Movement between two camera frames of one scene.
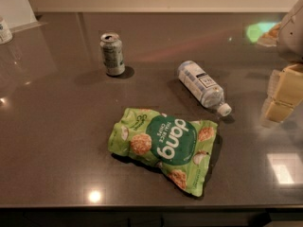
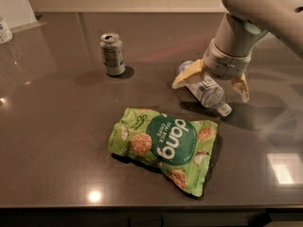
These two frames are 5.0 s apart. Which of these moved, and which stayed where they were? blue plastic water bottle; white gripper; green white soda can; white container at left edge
Moved: white gripper
Stayed: blue plastic water bottle; white container at left edge; green white soda can
